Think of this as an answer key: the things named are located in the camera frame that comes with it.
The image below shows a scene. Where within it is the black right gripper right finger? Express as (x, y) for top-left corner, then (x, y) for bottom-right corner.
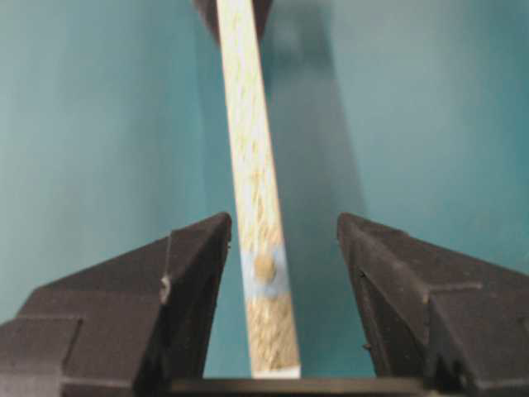
(336, 213), (528, 396)

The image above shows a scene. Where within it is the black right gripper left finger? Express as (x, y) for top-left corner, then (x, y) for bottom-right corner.
(1, 213), (231, 396)

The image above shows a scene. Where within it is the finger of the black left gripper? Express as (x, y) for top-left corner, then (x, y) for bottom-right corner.
(252, 0), (274, 40)
(193, 0), (220, 44)

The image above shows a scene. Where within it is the white particle board plank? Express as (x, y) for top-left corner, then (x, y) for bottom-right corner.
(217, 1), (301, 379)

